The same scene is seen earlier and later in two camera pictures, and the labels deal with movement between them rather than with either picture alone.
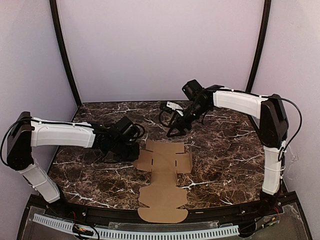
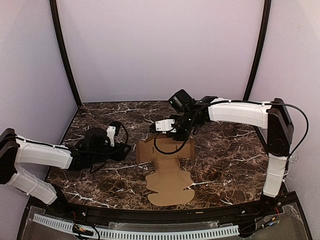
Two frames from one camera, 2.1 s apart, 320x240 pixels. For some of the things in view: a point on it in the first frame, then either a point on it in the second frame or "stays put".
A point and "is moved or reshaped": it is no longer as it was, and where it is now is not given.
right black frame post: (260, 46) stays put
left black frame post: (54, 6) stays put
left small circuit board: (82, 229) stays put
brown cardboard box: (163, 197) is moved or reshaped
